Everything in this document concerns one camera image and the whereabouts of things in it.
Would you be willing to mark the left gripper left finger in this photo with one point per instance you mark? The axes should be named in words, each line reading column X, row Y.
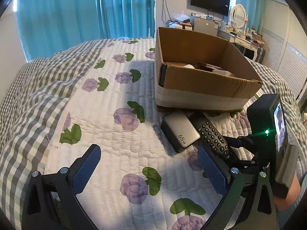
column 39, row 211

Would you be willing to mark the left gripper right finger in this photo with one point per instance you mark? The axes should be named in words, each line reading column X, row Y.
column 258, row 210

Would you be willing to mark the black remote control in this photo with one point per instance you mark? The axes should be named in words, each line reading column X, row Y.
column 210, row 136

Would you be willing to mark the white charger cube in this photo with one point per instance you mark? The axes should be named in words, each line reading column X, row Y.
column 223, row 72

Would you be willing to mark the grey power bank charger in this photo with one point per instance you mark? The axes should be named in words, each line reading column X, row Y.
column 179, row 131

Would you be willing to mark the red patterned box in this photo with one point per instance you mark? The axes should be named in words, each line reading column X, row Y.
column 207, row 67

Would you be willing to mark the white handheld massager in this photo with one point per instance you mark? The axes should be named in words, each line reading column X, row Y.
column 189, row 66

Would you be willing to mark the person's right hand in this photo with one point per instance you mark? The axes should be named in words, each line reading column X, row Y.
column 293, row 194

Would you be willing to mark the white floral quilt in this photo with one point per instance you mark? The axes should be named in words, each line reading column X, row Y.
column 139, row 182

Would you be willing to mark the white vanity table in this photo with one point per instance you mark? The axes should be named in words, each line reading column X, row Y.
column 249, row 49

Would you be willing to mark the brown cardboard box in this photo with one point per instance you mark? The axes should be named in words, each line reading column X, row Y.
column 179, row 87

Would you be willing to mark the white louvered wardrobe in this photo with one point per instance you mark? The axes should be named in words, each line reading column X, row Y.
column 285, row 45

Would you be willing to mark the silver mini fridge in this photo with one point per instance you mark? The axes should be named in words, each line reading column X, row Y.
column 205, row 26

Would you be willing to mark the oval vanity mirror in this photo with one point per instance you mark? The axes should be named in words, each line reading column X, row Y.
column 239, row 16

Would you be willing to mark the white suitcase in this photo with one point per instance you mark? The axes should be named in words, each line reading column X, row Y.
column 178, row 25

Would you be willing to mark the blue curtain by wardrobe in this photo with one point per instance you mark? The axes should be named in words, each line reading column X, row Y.
column 255, row 11

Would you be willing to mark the large blue curtain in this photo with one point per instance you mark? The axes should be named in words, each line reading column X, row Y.
column 49, row 26

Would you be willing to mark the black wall television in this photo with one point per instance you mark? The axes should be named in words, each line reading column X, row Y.
column 219, row 6

